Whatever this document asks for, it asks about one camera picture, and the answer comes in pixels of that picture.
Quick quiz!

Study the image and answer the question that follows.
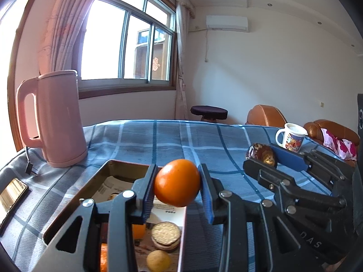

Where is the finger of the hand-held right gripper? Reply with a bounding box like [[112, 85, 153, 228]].
[[269, 144, 356, 189], [243, 159, 355, 264]]

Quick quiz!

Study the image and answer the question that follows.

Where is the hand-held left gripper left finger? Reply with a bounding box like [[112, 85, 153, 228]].
[[31, 163, 158, 272]]

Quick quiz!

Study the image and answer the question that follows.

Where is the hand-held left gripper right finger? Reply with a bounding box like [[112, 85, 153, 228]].
[[199, 163, 324, 272]]

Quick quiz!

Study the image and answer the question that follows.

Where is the orange mandarin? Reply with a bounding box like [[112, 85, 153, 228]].
[[132, 224, 147, 240], [154, 159, 201, 207], [100, 243, 109, 272]]

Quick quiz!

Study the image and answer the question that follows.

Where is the round sandwich cookie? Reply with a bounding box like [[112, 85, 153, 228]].
[[150, 221, 181, 253]]

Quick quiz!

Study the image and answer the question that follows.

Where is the pink metal tin box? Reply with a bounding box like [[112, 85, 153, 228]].
[[42, 159, 188, 272]]

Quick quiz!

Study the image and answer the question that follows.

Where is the yellow loquat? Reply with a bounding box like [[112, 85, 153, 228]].
[[146, 249, 171, 272]]

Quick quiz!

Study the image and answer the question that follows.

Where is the white cartoon print mug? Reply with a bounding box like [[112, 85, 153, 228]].
[[276, 123, 309, 153]]

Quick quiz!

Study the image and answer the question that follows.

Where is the printed paper leaflet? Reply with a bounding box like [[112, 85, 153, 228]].
[[95, 176, 186, 224]]

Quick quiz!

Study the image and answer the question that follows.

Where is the brown leather sofa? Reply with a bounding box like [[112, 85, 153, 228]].
[[303, 120, 361, 168]]

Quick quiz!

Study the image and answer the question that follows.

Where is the pink floral cushion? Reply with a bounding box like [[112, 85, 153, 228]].
[[337, 138, 358, 160], [320, 128, 341, 155]]

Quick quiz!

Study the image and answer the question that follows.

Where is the brown leather armchair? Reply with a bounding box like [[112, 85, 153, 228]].
[[245, 105, 287, 128]]

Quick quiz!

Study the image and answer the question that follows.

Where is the blue plaid tablecloth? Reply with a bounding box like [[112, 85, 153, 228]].
[[0, 119, 355, 272]]

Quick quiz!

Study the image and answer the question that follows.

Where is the dark round stool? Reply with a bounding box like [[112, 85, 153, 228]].
[[191, 105, 229, 123]]

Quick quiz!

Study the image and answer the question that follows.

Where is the pink electric kettle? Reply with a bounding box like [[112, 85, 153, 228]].
[[16, 70, 88, 168]]

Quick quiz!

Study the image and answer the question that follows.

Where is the black kettle power plug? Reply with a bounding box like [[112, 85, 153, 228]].
[[25, 146, 46, 175]]

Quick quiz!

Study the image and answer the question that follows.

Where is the black smartphone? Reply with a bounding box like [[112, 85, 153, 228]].
[[0, 178, 29, 213]]

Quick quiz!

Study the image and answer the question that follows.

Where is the pale sheer curtain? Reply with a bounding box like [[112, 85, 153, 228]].
[[174, 1, 190, 121]]

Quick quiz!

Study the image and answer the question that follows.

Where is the white air conditioner pipe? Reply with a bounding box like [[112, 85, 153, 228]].
[[204, 30, 211, 63]]

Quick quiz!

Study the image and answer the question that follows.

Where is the brown framed sliding window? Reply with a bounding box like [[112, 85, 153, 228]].
[[72, 0, 178, 100]]

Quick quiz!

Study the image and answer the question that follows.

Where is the pink curtain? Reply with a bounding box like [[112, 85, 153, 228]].
[[37, 0, 110, 75]]

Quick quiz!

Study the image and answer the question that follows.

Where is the white wall air conditioner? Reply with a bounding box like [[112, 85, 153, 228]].
[[206, 15, 248, 32]]

